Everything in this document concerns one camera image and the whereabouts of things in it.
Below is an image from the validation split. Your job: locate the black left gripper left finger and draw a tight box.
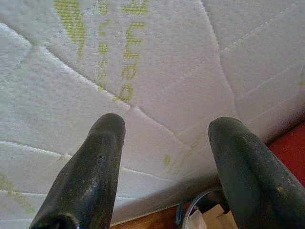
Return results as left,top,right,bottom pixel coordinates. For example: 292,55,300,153
28,113,126,229

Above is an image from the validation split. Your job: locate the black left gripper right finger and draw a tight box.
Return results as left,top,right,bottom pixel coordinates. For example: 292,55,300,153
208,116,305,229

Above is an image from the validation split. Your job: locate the black waste bin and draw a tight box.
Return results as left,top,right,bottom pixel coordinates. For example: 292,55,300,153
184,188,231,229

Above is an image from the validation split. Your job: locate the large red cushion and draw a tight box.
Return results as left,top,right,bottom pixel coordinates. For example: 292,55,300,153
268,123,305,188

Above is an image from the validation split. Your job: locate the crumpled beige paper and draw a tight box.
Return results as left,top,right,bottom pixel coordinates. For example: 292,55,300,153
188,204,239,229

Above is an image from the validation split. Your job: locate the white quilted green print mattress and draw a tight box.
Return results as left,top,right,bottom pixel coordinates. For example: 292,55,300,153
0,0,305,225

